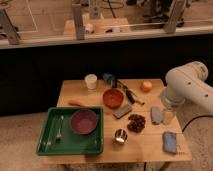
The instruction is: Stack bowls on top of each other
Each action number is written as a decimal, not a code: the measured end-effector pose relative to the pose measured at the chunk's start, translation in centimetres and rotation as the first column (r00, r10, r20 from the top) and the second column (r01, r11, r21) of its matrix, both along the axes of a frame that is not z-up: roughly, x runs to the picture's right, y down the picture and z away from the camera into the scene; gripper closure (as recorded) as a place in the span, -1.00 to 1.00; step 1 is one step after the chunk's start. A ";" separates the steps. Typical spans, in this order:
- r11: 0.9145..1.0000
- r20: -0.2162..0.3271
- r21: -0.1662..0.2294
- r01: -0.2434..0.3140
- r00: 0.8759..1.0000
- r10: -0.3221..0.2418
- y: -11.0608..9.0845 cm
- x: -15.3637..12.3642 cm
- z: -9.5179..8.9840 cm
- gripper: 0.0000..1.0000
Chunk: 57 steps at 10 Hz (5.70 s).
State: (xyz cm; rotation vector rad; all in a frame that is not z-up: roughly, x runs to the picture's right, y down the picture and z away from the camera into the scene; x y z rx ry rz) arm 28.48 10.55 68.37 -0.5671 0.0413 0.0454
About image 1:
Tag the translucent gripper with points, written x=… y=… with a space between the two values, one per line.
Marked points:
x=168 y=115

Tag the orange bowl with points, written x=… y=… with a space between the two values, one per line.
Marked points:
x=113 y=98

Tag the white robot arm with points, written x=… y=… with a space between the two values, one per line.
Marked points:
x=188 y=82

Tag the light blue cloth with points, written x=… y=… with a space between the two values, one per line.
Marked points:
x=156 y=115

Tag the blue sponge brush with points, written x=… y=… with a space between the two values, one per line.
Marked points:
x=170 y=143

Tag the dark grape bunch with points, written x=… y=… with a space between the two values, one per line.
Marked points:
x=136 y=123

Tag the wooden table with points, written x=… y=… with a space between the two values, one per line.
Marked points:
x=139 y=147

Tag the orange fruit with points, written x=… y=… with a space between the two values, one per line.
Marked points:
x=146 y=86

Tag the grey rectangular block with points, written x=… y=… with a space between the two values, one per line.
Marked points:
x=122 y=111

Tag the small metal cup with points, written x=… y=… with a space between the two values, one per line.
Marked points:
x=120 y=136

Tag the purple bowl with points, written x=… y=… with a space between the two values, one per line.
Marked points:
x=83 y=121

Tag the white paper cup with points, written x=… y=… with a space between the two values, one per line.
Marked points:
x=91 y=81

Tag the orange carrot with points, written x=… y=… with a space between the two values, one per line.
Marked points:
x=75 y=103

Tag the green plastic tray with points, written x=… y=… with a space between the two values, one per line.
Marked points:
x=70 y=143

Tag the metal fork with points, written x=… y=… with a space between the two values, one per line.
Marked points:
x=59 y=134

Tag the black handled utensil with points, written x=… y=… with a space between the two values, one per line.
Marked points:
x=132 y=98

